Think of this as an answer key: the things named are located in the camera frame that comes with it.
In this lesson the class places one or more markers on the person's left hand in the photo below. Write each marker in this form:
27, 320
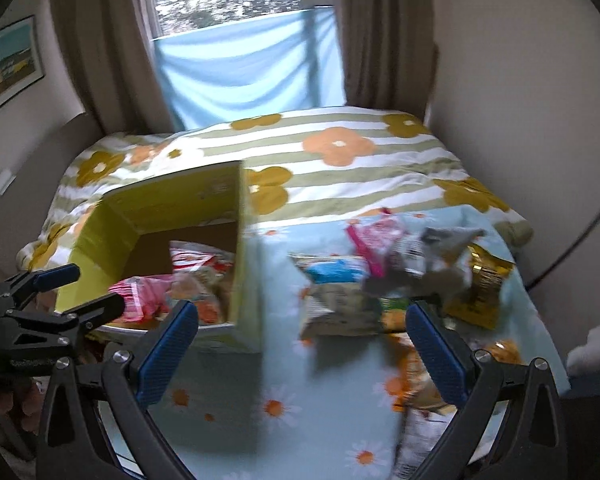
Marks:
15, 402

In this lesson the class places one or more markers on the framed wall picture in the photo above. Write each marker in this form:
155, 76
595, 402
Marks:
7, 70

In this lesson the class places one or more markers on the orange snack packet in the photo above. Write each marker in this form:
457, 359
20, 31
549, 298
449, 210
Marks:
405, 360
210, 310

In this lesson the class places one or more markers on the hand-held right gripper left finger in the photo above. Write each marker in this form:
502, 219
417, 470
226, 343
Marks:
167, 355

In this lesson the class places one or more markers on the round orange snack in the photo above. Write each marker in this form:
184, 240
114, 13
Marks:
502, 352

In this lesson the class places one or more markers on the pink and white snack packet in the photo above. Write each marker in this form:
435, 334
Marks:
375, 240

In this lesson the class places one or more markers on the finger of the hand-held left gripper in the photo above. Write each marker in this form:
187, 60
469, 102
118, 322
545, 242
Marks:
97, 310
55, 276

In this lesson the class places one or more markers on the green snack packet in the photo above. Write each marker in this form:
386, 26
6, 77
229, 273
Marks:
395, 304

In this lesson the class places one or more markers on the white wall socket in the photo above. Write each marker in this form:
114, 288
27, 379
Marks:
3, 181

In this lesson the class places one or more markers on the green cardboard box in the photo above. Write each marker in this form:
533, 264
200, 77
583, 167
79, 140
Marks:
180, 200

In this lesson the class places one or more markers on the brown curtain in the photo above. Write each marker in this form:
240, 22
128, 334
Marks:
380, 25
110, 35

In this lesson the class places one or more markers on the red and white snack packet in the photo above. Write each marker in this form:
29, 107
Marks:
200, 260

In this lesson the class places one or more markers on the white fluffy cushion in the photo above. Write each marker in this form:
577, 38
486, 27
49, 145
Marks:
595, 347

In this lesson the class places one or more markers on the white printed snack packet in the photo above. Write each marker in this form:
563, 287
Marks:
420, 440

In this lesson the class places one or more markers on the gold snack packet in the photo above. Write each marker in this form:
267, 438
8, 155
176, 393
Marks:
485, 285

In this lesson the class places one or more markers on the grey silver snack packet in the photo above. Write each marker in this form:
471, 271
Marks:
430, 255

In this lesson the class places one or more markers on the white crinkled snack packet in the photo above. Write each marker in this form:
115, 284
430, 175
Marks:
340, 310

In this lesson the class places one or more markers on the striped floral quilt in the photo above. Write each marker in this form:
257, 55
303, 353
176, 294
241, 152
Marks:
380, 170

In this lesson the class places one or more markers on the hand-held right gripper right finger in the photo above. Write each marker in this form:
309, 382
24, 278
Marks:
437, 355

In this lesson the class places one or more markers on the light blue daisy sheet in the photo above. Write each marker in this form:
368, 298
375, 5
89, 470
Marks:
280, 360

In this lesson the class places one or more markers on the light blue window cloth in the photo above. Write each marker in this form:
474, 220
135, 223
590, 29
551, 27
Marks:
250, 70

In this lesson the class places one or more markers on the blue label snack packet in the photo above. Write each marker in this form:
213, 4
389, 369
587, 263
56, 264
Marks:
335, 270

